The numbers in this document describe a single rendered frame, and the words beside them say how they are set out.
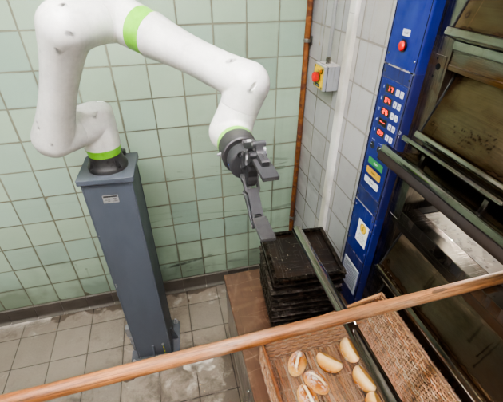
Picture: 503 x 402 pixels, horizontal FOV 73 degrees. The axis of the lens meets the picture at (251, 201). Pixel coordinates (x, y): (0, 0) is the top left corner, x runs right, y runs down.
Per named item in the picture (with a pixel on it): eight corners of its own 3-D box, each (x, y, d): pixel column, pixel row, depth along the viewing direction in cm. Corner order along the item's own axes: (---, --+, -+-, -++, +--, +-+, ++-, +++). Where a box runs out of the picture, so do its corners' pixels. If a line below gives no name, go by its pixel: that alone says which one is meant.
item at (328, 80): (327, 84, 151) (330, 60, 146) (337, 91, 143) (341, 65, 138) (311, 85, 150) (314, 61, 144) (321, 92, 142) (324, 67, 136)
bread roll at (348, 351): (356, 356, 126) (344, 364, 127) (363, 361, 130) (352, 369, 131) (343, 333, 134) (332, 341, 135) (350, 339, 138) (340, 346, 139)
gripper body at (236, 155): (258, 138, 77) (271, 157, 69) (258, 171, 81) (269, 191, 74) (225, 141, 75) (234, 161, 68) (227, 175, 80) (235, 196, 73)
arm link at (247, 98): (160, 59, 98) (132, 56, 89) (170, 17, 93) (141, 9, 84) (266, 114, 90) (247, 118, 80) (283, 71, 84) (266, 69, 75)
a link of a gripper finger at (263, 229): (251, 218, 70) (251, 220, 71) (261, 239, 65) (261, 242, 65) (266, 215, 71) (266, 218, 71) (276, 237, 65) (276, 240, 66)
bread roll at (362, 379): (374, 387, 117) (362, 397, 118) (380, 388, 122) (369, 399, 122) (354, 361, 124) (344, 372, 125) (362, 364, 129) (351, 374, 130)
